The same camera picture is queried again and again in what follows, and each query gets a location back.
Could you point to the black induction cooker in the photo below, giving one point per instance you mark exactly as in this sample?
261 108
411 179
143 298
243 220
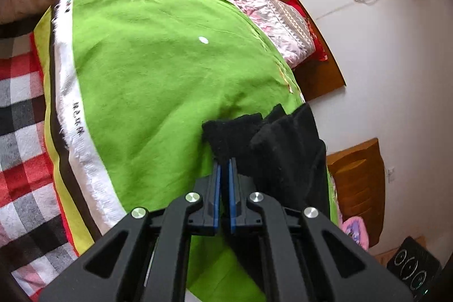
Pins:
412 266

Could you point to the green printed bed sheet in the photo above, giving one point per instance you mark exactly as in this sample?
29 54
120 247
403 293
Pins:
159 82

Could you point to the white wall socket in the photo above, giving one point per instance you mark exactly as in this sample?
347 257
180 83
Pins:
390 174

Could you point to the pink pillow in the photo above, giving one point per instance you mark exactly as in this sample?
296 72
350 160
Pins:
355 229

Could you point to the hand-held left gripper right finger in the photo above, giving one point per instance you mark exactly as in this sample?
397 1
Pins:
233 196

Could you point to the black pants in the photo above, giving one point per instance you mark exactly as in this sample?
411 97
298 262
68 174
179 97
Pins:
279 153

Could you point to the wooden headboard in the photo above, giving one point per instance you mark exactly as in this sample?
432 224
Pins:
320 75
361 178

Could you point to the red plaid blanket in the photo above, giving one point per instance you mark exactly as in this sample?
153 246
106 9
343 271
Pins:
24 132

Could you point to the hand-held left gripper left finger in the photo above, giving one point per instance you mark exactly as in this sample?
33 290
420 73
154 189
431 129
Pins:
215 196

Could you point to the red pillow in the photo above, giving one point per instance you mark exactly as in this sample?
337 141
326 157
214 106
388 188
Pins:
318 40

